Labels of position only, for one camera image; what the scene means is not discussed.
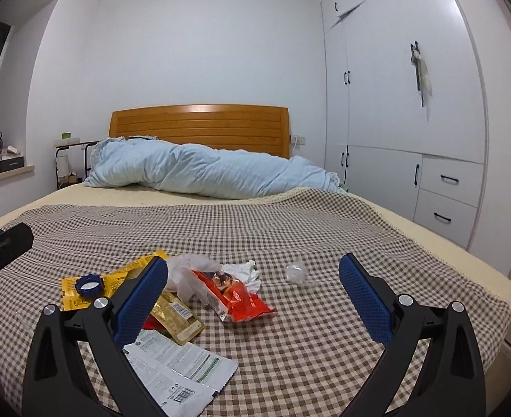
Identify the white green-print packet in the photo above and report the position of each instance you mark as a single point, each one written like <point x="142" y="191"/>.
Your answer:
<point x="186" y="356"/>

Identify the white plastic bag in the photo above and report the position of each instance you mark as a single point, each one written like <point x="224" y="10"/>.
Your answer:
<point x="186" y="269"/>

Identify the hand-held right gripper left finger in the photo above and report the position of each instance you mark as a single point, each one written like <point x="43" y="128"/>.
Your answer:
<point x="140" y="299"/>

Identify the small clear plastic piece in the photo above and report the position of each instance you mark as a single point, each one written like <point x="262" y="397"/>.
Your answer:
<point x="296" y="271"/>

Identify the light blue duvet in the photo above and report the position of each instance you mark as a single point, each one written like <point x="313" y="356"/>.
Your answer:
<point x="194" y="169"/>

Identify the white wall socket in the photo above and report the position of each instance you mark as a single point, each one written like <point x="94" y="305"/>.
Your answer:
<point x="299" y="140"/>

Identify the blue bottle cap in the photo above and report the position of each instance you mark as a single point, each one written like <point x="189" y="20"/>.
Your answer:
<point x="79" y="286"/>

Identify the yellow snack packet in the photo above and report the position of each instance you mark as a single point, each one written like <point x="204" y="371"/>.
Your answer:
<point x="116" y="276"/>

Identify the white wardrobe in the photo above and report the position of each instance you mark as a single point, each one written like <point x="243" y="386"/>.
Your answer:
<point x="390" y="95"/>

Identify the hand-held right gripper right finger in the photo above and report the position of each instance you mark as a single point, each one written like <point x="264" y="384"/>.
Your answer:
<point x="366" y="299"/>

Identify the red snack packet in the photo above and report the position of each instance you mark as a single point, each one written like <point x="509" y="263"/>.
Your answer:
<point x="242" y="299"/>

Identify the black-frame bedside table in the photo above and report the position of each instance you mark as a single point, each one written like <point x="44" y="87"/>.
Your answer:
<point x="66" y="143"/>

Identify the black box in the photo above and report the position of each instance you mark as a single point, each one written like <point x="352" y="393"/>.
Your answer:
<point x="12" y="164"/>

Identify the gold foil packet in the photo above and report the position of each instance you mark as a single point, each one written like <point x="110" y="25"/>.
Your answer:
<point x="177" y="317"/>

